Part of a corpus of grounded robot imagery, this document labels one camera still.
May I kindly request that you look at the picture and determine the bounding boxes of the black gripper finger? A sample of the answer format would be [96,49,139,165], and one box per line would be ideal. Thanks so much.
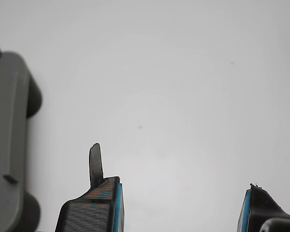
[54,142,125,232]
[236,183,290,232]

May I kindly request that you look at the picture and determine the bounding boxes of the light grey frame holder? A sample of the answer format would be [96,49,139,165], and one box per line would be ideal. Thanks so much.
[0,38,44,232]

